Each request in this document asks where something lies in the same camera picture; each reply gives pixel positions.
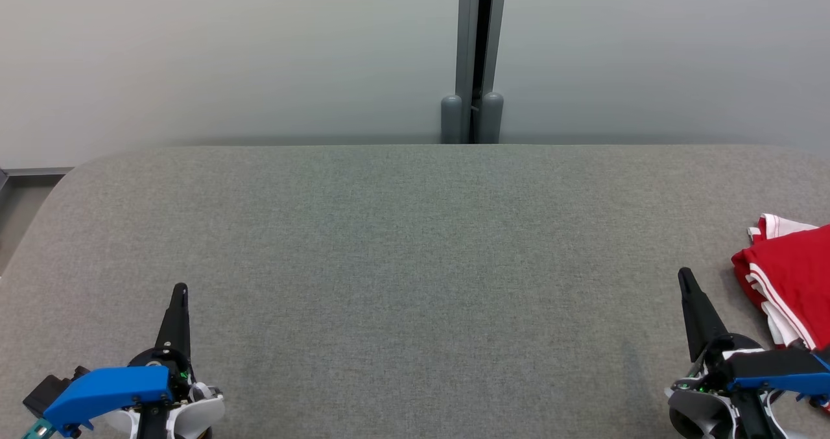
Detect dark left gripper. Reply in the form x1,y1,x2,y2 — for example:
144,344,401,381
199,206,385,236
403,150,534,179
128,283,224,439

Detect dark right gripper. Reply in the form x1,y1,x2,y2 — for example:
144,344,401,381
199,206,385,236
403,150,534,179
667,267,767,439

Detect red shorts with white trim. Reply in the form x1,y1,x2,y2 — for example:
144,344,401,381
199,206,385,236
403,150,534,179
731,224,830,350

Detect grey metal partition post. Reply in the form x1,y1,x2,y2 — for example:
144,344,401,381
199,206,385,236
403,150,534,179
441,0,508,145

